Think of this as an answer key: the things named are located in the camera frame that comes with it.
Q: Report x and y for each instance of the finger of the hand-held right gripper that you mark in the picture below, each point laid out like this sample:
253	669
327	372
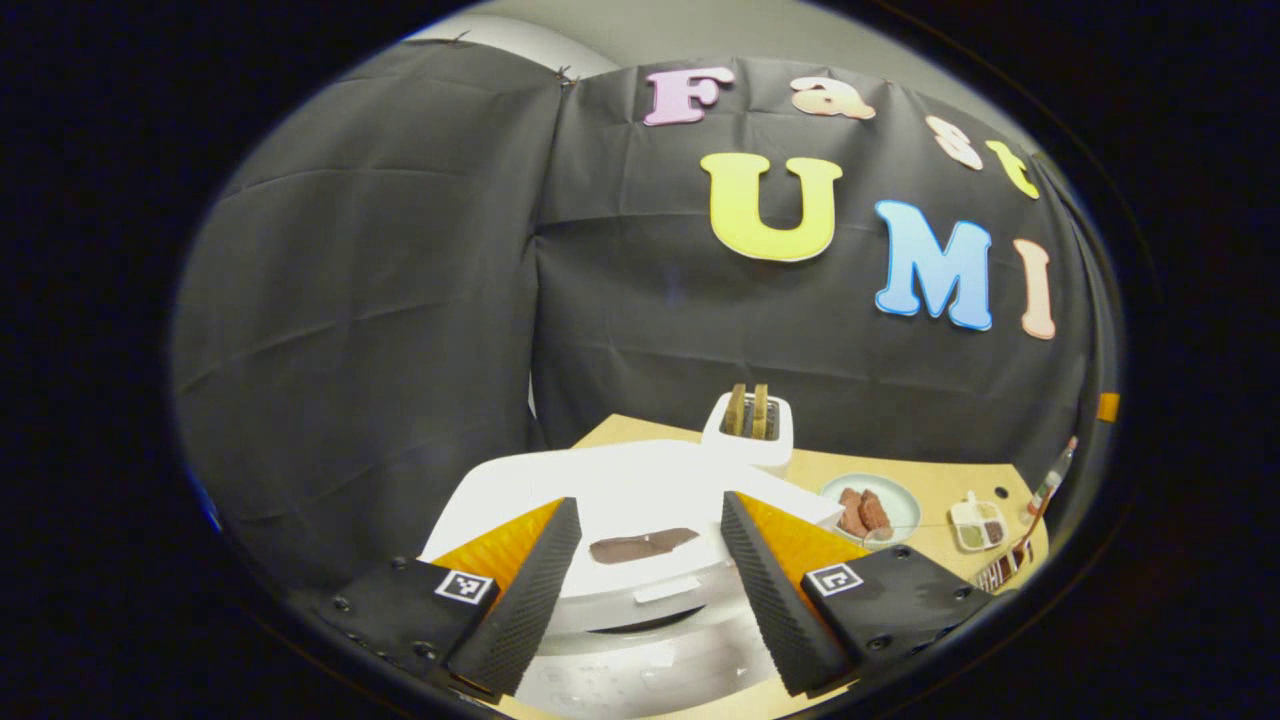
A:
1108	407

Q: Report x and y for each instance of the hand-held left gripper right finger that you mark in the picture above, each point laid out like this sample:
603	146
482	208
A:
775	610

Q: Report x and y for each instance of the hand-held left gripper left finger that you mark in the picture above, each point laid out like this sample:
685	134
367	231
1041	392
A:
525	600

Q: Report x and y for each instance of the dark wooden spoon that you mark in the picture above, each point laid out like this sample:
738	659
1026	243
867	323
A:
1032	525

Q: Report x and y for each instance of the white rice cooker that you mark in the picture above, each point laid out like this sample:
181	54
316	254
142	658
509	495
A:
640	490

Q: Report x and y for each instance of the clear plastic water bottle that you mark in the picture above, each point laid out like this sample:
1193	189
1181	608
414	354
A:
1050	480

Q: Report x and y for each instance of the brown meat piece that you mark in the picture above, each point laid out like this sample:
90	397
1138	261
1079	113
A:
852	512
876	515

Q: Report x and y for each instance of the white toaster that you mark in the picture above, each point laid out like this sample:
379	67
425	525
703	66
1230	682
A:
750	452

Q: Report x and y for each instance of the pale green plate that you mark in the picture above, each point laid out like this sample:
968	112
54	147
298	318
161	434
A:
900	500

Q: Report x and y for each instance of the white divided grain dish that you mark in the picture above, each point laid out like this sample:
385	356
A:
978	512

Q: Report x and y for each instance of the dark red beans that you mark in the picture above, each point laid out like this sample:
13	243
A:
994	531

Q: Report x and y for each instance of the green mung beans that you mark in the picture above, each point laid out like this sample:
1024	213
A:
971	538

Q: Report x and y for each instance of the brown bread slice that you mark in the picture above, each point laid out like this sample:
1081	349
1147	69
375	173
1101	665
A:
736	412
761	412

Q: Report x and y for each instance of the black backdrop cloth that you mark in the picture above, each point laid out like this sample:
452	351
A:
350	300

